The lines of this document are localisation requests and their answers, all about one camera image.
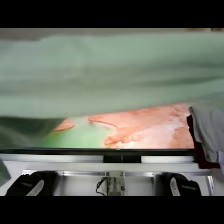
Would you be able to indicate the grey garment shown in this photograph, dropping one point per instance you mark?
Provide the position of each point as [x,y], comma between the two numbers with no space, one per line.
[208,130]

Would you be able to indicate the silver frame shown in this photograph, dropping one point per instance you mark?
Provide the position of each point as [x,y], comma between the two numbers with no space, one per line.
[83,166]

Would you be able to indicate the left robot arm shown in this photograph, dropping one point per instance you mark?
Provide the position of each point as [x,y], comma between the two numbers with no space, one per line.
[31,185]

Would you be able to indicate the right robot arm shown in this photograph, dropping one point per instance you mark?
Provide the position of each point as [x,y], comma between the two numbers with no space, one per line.
[180,186]

